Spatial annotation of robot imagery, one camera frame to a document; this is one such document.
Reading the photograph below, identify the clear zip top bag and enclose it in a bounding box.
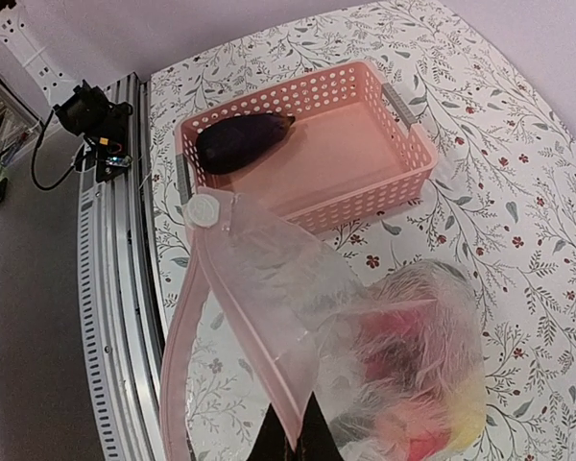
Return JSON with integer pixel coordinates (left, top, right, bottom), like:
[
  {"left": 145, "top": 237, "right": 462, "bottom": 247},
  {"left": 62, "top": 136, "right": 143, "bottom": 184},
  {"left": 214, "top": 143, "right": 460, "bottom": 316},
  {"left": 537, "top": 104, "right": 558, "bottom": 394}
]
[{"left": 160, "top": 188, "right": 486, "bottom": 460}]

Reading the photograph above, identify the floral tablecloth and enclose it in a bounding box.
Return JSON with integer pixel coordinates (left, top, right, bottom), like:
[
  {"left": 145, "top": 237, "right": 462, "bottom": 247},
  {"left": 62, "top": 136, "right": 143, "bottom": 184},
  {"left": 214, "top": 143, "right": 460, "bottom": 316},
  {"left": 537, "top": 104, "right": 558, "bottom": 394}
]
[{"left": 147, "top": 1, "right": 576, "bottom": 460}]

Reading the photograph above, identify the dark purple eggplant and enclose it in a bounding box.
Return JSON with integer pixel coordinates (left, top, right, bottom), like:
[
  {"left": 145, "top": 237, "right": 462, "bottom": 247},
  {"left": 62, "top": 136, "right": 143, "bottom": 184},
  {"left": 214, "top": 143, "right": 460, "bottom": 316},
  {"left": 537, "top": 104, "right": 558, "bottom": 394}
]
[{"left": 195, "top": 113, "right": 296, "bottom": 175}]

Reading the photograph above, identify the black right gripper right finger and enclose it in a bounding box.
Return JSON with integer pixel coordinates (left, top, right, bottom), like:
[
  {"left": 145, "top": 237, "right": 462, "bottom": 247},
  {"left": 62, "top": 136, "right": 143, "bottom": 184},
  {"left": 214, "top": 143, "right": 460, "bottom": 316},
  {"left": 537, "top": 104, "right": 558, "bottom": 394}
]
[{"left": 297, "top": 394, "right": 341, "bottom": 461}]

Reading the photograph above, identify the red cherry tomato bunch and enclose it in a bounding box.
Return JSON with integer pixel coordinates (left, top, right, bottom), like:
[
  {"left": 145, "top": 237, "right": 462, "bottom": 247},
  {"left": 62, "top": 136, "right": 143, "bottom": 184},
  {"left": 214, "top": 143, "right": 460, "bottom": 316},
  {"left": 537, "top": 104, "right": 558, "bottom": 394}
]
[{"left": 358, "top": 309, "right": 451, "bottom": 460}]

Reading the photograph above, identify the aluminium front rail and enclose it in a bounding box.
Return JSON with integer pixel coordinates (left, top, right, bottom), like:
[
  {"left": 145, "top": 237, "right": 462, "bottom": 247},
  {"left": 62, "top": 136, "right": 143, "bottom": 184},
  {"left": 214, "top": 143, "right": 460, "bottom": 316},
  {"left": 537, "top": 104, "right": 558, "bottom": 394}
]
[{"left": 77, "top": 74, "right": 165, "bottom": 460}]

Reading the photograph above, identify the yellow pepper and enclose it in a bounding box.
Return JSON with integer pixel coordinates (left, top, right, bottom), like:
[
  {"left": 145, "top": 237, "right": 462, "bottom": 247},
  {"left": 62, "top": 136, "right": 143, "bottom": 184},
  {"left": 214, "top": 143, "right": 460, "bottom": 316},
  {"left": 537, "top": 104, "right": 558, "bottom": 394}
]
[{"left": 448, "top": 399, "right": 486, "bottom": 451}]

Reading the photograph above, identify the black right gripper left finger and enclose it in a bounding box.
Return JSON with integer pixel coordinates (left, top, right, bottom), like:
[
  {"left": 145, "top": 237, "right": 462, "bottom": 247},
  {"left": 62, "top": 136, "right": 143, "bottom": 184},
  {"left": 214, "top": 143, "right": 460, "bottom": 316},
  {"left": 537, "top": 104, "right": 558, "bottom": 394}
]
[{"left": 253, "top": 405, "right": 291, "bottom": 461}]

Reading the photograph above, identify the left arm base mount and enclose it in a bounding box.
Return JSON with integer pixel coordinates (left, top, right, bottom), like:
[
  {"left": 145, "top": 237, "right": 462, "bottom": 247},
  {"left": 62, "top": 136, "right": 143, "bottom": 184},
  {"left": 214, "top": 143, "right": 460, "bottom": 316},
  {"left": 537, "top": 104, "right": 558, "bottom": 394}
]
[{"left": 53, "top": 80, "right": 134, "bottom": 182}]

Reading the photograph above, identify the pink plastic basket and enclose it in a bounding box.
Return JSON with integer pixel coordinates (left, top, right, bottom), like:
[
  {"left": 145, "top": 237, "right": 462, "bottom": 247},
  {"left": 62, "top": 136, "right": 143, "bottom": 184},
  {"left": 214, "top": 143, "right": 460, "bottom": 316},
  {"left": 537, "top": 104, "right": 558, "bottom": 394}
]
[{"left": 175, "top": 61, "right": 438, "bottom": 233}]

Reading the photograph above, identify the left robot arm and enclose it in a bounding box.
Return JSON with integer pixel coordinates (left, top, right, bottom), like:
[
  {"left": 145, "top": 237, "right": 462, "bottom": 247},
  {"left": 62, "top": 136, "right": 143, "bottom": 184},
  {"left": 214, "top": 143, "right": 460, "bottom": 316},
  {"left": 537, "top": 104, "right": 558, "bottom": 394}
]
[{"left": 0, "top": 2, "right": 78, "bottom": 106}]

